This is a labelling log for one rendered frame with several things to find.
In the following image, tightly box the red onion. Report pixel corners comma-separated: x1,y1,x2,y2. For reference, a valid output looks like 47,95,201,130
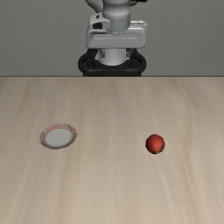
145,133,166,155

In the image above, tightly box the white plate with red rim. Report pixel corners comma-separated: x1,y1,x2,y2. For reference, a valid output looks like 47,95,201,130
39,122,78,150

